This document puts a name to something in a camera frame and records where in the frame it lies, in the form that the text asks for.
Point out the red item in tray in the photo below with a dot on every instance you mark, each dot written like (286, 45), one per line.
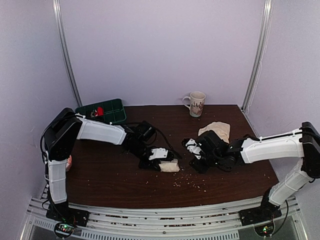
(97, 112)

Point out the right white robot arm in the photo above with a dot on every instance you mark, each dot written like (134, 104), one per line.
(302, 143)

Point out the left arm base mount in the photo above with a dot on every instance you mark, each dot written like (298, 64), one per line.
(73, 216)

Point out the white patterned ceramic mug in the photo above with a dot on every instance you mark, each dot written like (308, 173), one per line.
(195, 103)

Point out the left aluminium frame post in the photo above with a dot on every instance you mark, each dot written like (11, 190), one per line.
(65, 52)

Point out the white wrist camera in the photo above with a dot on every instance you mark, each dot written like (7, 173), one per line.
(158, 153)
(191, 145)

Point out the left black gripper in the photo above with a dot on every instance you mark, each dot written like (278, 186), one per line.
(150, 165)

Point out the cream underwear navy trim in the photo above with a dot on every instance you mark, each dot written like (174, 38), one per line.
(222, 129)

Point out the right aluminium frame post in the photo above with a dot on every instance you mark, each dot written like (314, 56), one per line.
(257, 63)

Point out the aluminium frame post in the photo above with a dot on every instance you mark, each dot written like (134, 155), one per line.
(257, 63)
(65, 52)

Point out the cream boxer underwear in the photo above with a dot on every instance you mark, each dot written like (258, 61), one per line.
(169, 166)

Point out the green compartment tray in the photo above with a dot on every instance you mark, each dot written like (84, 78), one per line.
(114, 111)

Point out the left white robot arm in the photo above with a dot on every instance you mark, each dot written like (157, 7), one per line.
(58, 140)

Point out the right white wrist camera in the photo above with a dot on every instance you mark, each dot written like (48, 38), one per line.
(191, 145)

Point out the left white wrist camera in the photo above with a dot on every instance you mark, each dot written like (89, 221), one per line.
(158, 153)

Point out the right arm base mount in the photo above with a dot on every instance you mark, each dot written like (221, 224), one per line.
(257, 215)

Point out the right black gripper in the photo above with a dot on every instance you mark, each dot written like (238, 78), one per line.
(196, 166)

